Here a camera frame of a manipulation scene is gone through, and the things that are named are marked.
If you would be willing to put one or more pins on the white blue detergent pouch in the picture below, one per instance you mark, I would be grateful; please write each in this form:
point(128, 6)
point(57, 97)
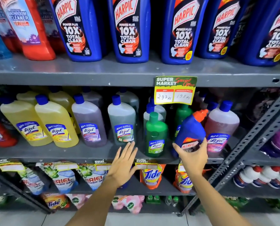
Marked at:
point(62, 180)
point(93, 177)
point(33, 181)

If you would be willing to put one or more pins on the person's right forearm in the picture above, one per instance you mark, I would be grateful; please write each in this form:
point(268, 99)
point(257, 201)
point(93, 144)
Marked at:
point(215, 202)

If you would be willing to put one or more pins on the person's left forearm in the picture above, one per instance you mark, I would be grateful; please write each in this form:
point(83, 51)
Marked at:
point(95, 204)

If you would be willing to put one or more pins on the person's right thumb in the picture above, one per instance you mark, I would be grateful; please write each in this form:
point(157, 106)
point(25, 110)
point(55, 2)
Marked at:
point(178, 149)

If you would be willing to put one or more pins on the dark refill pouch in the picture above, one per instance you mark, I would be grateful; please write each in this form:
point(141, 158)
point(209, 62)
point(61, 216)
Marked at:
point(262, 105)

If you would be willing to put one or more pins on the large blue toilet cleaner bottle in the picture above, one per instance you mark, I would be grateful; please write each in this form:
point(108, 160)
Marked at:
point(221, 28)
point(269, 35)
point(129, 28)
point(77, 28)
point(181, 30)

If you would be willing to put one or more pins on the person's left middle finger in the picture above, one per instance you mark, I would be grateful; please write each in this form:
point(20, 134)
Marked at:
point(129, 150)

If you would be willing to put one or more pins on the pink softener pouch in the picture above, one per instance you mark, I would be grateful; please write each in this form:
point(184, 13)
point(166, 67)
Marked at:
point(78, 200)
point(130, 204)

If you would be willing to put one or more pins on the person's right hand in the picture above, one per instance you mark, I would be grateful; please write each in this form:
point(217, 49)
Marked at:
point(194, 162)

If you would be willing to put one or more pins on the person's left little finger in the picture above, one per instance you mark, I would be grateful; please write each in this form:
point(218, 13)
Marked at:
point(117, 154)

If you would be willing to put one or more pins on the small red cleaner bottle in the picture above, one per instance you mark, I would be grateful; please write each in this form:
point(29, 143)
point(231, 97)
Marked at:
point(0, 134)

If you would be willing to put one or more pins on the gray metal shelf rack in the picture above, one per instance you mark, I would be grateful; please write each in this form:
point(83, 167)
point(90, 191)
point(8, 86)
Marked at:
point(83, 72)

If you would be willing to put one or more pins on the small blue orange-capped cleaner bottle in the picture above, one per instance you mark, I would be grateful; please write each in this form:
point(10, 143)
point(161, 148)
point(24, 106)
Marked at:
point(190, 132)

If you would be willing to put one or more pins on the gray-green floor cleaner bottle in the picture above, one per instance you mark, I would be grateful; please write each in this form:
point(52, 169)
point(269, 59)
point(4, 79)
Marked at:
point(122, 122)
point(130, 98)

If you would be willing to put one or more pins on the small clear floor cleaner bottle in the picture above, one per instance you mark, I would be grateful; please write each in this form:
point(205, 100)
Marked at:
point(162, 110)
point(147, 115)

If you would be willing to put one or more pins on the yellow floor cleaner bottle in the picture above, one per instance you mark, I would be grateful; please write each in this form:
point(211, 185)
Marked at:
point(27, 96)
point(62, 100)
point(24, 120)
point(57, 124)

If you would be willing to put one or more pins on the purple floor cleaner bottle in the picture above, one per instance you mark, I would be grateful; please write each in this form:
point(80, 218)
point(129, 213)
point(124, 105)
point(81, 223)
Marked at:
point(90, 122)
point(93, 97)

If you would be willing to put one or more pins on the yellow green price sign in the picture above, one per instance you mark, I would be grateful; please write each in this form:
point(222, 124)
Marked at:
point(175, 90)

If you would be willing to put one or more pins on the red bathroom cleaner bottle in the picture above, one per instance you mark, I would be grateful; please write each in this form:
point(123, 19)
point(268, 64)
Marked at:
point(3, 25)
point(34, 30)
point(49, 23)

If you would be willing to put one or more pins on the small green floor cleaner bottle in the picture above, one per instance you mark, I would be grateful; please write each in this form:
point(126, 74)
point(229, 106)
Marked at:
point(182, 115)
point(156, 136)

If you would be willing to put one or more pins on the purple refill pouch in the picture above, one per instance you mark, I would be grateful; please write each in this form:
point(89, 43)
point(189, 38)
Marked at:
point(279, 141)

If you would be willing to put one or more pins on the pink floor cleaner bottle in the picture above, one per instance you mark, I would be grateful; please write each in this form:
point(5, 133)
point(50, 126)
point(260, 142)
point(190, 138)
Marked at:
point(221, 124)
point(211, 106)

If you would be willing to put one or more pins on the gray slotted metal rack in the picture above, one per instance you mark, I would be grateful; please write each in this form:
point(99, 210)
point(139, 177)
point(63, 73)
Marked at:
point(252, 136)

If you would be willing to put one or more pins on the person's left thumb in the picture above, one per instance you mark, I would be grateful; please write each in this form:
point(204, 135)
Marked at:
point(135, 169)

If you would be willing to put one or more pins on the person's left hand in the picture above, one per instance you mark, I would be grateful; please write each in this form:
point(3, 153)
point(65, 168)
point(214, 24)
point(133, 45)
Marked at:
point(121, 167)

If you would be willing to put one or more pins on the yellow shelf price label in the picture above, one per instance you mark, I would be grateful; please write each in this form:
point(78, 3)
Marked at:
point(102, 165)
point(66, 166)
point(9, 165)
point(181, 167)
point(145, 164)

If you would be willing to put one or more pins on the orange detergent pouch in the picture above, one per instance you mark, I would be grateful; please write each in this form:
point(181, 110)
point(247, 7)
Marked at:
point(151, 177)
point(55, 201)
point(183, 182)

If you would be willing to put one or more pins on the small green bottle pack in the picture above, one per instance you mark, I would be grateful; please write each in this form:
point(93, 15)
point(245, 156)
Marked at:
point(153, 199)

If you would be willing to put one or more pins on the small clear green-capped bottle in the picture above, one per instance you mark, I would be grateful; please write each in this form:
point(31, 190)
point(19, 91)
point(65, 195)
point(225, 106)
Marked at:
point(171, 201)

